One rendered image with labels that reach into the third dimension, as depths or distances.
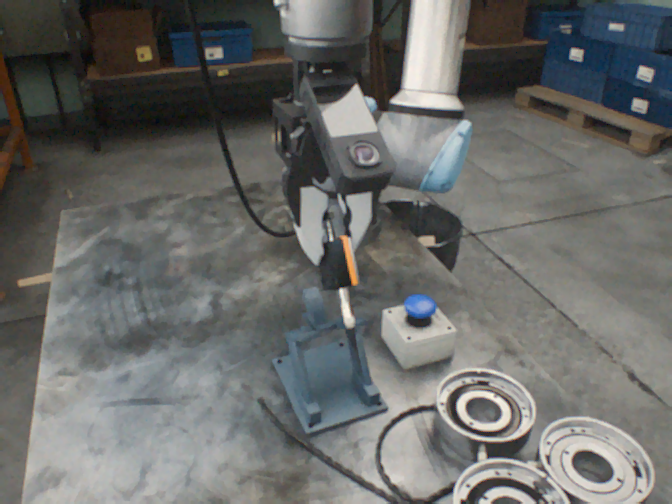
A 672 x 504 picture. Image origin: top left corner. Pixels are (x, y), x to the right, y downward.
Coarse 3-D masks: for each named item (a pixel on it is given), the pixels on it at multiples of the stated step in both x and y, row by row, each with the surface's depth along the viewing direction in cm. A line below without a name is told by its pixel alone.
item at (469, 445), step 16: (448, 384) 63; (464, 384) 63; (496, 384) 63; (512, 384) 62; (464, 400) 61; (480, 400) 62; (496, 400) 61; (528, 400) 60; (464, 416) 59; (496, 416) 62; (528, 416) 59; (448, 432) 58; (464, 432) 56; (528, 432) 57; (464, 448) 57; (480, 448) 56; (496, 448) 56; (512, 448) 56
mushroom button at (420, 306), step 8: (416, 296) 70; (424, 296) 70; (408, 304) 69; (416, 304) 69; (424, 304) 69; (432, 304) 69; (408, 312) 69; (416, 312) 68; (424, 312) 68; (432, 312) 68
